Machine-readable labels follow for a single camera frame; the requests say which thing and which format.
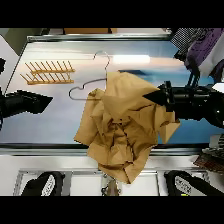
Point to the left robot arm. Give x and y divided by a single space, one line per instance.
23 101

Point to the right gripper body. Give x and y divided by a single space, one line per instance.
169 96

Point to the black and white checked garment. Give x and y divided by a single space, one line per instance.
181 37

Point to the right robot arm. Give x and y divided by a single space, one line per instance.
196 100

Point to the brown checked garment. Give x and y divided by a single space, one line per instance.
210 160

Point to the wooden hanger rack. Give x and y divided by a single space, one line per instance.
50 71

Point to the tan long-sleeved shirt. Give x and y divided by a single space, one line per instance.
123 130

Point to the silver clothes hanger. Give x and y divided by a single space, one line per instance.
84 84

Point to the silver frame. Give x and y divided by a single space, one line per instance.
80 163

